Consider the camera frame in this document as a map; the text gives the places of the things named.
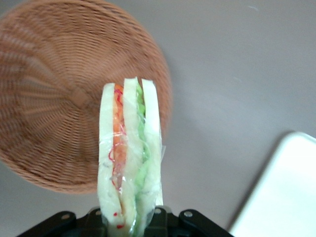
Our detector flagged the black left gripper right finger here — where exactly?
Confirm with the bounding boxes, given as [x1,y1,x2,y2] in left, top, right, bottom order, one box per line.
[147,206,171,230]

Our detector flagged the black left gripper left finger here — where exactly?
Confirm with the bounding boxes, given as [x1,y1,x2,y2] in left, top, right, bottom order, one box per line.
[86,207,104,229]

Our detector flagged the plastic triangle sandwich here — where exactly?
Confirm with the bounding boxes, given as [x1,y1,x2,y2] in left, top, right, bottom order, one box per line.
[96,76,165,237]

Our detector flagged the cream plastic tray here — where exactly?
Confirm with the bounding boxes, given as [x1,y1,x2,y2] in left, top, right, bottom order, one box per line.
[228,131,316,237]

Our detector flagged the round brown wicker basket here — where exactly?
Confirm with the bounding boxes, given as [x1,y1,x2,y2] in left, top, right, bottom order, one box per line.
[0,0,173,195]

